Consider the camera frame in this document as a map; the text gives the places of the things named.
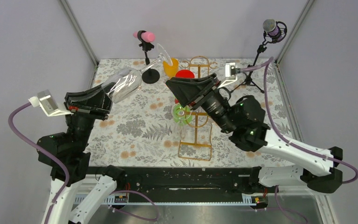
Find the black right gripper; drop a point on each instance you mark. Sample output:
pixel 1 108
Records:
pixel 205 91

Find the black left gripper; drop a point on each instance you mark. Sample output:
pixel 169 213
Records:
pixel 92 101

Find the red plastic wine glass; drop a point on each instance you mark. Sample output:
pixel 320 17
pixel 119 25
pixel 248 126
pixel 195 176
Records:
pixel 183 77

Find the yellow plastic wine glass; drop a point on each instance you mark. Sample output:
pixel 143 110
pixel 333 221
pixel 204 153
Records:
pixel 171 70

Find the green plastic wine glass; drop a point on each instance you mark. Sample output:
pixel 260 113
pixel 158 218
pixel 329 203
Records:
pixel 181 115

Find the clear wine glass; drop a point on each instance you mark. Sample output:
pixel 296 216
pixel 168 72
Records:
pixel 124 82
pixel 180 131

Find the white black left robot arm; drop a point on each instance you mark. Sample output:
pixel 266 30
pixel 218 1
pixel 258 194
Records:
pixel 68 160

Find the black stand with pink microphone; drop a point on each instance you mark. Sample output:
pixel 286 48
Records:
pixel 149 76

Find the floral patterned tablecloth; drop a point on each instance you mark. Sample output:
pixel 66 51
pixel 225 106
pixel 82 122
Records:
pixel 139 130

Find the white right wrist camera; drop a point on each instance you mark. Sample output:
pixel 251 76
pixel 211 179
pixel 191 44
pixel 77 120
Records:
pixel 230 75

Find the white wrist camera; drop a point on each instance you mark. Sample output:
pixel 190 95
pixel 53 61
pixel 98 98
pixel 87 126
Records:
pixel 230 75
pixel 46 102

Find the gold wire wine glass rack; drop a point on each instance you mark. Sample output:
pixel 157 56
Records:
pixel 197 145

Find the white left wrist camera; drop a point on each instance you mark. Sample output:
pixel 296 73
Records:
pixel 46 102

